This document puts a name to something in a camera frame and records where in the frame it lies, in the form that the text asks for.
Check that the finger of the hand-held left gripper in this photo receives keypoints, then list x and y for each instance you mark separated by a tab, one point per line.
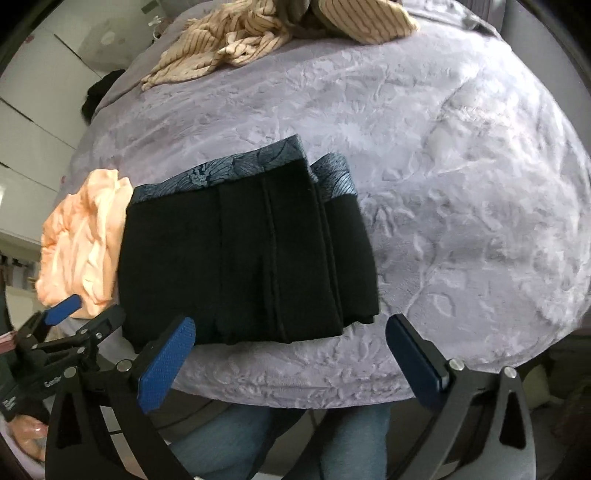
94	328
64	309

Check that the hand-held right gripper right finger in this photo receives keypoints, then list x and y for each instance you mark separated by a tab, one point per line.
415	362

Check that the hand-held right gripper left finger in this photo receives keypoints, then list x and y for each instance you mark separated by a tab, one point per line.
167	362

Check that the black pants with patterned waistband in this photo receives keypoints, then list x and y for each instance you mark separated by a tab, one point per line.
231	258

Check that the peach cloth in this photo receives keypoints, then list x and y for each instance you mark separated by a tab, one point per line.
83	249

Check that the person's legs in jeans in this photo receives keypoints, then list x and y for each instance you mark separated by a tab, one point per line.
258	443

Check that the lilac embossed blanket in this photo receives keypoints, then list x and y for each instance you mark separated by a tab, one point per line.
461	207

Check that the white wardrobe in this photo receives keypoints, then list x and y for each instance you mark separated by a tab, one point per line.
41	101

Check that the black cloth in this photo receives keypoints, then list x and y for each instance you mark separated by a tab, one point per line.
99	94

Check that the beige striped garment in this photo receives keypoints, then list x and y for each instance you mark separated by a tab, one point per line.
231	46

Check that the olive grey garment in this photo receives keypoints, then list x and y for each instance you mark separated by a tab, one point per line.
300	11

